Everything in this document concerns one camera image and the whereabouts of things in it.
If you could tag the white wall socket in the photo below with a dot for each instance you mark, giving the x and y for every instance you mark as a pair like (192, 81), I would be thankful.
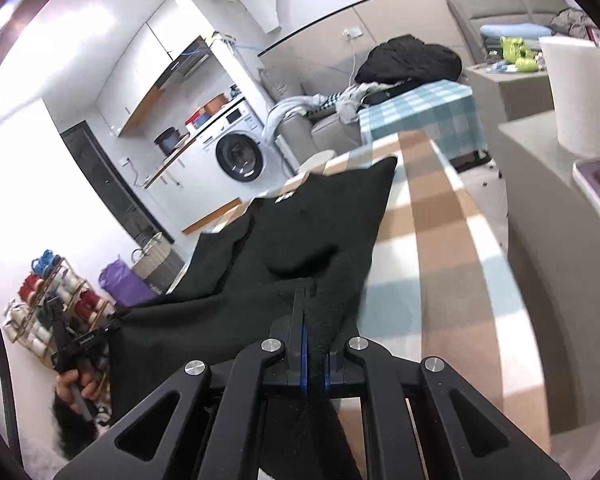
(353, 33)

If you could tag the grey sofa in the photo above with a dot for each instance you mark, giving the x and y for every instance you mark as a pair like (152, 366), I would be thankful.
(330, 135)

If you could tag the light blue folded cloth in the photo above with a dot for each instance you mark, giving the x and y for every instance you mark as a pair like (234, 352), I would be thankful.
(515, 31)

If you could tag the white wall cabinets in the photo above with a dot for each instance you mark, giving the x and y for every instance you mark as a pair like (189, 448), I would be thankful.
(140, 60)

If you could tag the small green toy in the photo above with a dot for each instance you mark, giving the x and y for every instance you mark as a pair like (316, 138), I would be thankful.
(525, 64)

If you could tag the pile of light clothes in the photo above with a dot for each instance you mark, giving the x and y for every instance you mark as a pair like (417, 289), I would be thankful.
(350, 97)

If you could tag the black knit garment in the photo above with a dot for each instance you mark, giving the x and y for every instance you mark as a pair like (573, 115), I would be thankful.
(305, 220)

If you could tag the wooden shoe rack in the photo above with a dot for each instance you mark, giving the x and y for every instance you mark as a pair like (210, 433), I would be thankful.
(40, 290)

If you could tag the black range hood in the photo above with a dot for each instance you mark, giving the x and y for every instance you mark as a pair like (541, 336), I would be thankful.
(180, 65)

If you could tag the person's left hand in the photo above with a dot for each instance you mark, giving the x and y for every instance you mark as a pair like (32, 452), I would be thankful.
(70, 391)

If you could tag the white garment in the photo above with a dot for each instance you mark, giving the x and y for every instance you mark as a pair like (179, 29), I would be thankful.
(285, 112)

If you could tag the white washing machine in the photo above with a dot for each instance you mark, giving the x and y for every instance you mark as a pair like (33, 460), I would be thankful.
(240, 155)

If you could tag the black jacket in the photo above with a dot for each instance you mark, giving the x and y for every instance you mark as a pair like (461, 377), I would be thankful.
(410, 60)

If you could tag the brown checkered tablecloth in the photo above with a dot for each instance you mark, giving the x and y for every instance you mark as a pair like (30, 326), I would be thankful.
(445, 260)

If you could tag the woven laundry basket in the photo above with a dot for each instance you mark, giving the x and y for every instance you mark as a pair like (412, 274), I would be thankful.
(150, 257)

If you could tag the teal checkered cloth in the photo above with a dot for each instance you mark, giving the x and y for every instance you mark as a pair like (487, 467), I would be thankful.
(430, 110)

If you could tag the dark blue pot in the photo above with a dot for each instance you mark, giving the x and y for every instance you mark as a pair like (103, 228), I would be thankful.
(167, 141)

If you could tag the white paper towel roll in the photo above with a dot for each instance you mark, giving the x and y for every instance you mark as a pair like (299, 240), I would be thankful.
(575, 95)

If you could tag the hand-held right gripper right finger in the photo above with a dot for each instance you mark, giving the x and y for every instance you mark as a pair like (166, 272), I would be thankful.
(360, 357)

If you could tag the dark glass door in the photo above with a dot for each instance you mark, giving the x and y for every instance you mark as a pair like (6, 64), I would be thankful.
(105, 180)

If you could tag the purple bag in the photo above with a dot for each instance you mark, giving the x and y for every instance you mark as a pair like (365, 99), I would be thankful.
(125, 285)

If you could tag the grey crumpled clothing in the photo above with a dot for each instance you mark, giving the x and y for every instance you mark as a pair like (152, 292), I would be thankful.
(575, 20)

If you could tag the beige low cabinet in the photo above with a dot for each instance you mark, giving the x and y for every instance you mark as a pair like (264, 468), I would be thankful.
(510, 95)

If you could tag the beige sofa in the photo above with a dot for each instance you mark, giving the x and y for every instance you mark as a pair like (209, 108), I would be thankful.
(495, 5)

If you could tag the grey side cabinet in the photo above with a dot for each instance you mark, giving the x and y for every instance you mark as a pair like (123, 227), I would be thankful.
(535, 195)

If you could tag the white wood-edged kitchen counter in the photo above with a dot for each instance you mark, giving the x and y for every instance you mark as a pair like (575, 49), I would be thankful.
(172, 165)

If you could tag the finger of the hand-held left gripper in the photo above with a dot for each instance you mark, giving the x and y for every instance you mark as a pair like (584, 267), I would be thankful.
(107, 336)

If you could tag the copper pot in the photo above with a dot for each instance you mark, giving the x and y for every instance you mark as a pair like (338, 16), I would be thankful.
(215, 104)

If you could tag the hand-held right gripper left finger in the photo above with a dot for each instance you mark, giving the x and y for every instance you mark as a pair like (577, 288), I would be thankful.
(294, 357)

